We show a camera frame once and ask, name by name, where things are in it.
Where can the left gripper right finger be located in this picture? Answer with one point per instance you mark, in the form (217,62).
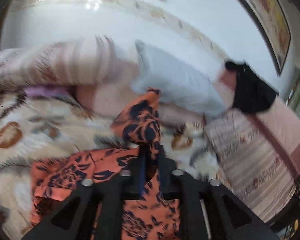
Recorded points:
(208,210)

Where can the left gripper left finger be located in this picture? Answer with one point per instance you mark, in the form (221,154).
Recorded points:
(81,196)

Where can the orange black floral blouse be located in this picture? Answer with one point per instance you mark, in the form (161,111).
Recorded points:
(149,216)

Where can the cream leaf-pattern fleece blanket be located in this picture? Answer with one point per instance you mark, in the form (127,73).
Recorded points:
(58,143)

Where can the pink quilted bed sheet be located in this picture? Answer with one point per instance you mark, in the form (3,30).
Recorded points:
(282,129)

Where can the black garment on headboard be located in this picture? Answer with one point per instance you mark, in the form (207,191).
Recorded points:
(252,94)

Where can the grey pillow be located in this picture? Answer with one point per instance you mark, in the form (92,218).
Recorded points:
(177,81)

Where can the purple cloth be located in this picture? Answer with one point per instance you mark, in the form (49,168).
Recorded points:
(46,91)

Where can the striped cylindrical bolster pillow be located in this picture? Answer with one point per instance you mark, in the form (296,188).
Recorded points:
(77,62)

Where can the framed wall picture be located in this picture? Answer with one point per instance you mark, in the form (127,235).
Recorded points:
(272,23)

